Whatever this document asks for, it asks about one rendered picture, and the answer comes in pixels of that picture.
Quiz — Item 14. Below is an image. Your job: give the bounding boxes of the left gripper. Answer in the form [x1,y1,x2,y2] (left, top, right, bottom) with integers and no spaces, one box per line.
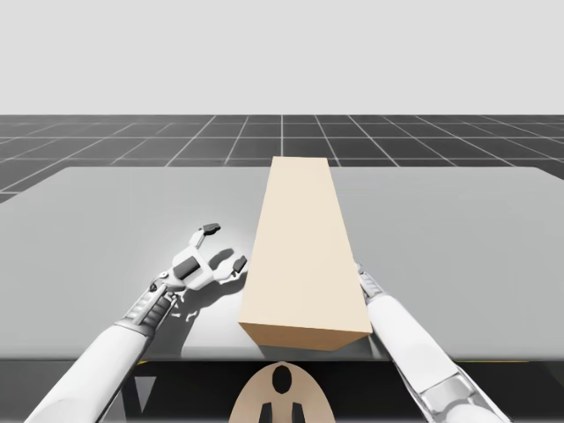
[168,223,248,291]

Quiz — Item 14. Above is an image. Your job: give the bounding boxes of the tall board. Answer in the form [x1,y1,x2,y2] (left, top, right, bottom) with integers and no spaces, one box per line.
[237,156,373,353]

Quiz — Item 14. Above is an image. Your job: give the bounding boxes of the tan robot part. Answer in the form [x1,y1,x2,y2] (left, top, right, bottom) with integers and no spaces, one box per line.
[227,360,338,423]

